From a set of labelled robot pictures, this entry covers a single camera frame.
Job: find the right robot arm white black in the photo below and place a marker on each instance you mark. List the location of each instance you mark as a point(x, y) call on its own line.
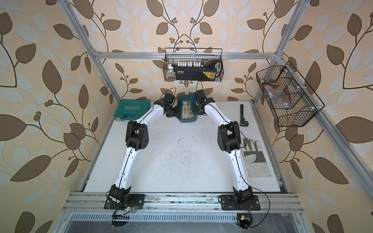
point(229, 141)

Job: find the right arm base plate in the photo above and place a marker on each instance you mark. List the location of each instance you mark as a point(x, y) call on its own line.
point(233, 203)

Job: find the white grey work glove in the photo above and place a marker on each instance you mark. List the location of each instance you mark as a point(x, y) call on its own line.
point(254, 159)

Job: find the black wire basket wall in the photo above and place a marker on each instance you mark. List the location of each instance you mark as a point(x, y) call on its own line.
point(304, 102)
point(192, 57)

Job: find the black power supply box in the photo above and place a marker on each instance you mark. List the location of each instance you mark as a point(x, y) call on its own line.
point(196, 73)

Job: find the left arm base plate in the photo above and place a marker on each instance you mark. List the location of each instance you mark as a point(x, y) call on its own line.
point(131, 201)

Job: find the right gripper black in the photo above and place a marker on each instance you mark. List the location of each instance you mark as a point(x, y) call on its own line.
point(201, 113)

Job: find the green plastic tool case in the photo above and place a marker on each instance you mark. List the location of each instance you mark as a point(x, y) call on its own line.
point(131, 109)

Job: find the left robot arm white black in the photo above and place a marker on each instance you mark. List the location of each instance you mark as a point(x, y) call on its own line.
point(137, 139)

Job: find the plastic bag in basket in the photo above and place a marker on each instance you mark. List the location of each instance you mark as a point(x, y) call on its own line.
point(277, 97)

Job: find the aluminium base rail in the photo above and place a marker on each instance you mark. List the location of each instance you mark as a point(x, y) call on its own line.
point(178, 207)

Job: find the black wire basket back wall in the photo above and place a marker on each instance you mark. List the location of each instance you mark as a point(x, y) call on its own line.
point(192, 57)

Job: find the green black hand tool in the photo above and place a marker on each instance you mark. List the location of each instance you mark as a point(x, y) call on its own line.
point(243, 121)

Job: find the wrapped chopsticks in box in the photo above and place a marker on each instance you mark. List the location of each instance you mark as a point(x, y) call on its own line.
point(187, 112)

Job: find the teal plastic storage box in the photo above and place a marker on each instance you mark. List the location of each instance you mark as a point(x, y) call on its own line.
point(190, 98)

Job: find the black wire basket right wall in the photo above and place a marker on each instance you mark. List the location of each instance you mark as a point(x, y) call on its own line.
point(304, 102)

